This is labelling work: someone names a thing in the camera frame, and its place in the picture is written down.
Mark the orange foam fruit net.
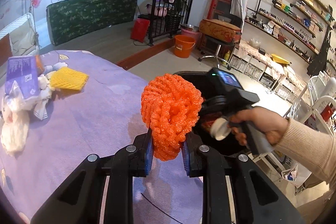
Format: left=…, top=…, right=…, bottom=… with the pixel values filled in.
left=141, top=73, right=203, bottom=161

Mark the swivel stool with cushion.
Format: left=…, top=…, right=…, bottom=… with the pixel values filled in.
left=198, top=19, right=242, bottom=70

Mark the purple floral tablecloth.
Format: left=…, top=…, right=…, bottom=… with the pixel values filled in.
left=1, top=51, right=202, bottom=223

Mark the yellow foam fruit net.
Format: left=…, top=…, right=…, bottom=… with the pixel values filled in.
left=50, top=67, right=89, bottom=91

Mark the pink basin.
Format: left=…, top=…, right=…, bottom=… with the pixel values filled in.
left=180, top=24, right=201, bottom=43

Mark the right hand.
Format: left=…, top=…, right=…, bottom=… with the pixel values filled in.
left=230, top=106, right=289, bottom=145

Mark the green patterned counter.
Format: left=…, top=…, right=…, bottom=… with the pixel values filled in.
left=46, top=0, right=137, bottom=46

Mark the orange plastic bucket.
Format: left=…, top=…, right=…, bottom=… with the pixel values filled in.
left=174, top=35, right=196, bottom=59

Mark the red paper bag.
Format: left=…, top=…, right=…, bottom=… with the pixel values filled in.
left=130, top=18, right=150, bottom=43

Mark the beige sweater right forearm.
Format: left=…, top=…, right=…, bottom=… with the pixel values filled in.
left=275, top=118, right=335, bottom=190

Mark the black trash bin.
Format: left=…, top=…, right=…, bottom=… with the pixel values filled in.
left=176, top=68, right=249, bottom=156

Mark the purple snack package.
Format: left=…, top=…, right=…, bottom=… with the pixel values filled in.
left=5, top=56, right=40, bottom=100

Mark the white metal rack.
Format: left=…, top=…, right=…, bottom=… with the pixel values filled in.
left=255, top=75, right=335, bottom=188

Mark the white plastic bag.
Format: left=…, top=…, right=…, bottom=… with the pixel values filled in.
left=1, top=75, right=53, bottom=156

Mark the black metal railing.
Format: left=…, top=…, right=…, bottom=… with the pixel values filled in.
left=147, top=0, right=193, bottom=46

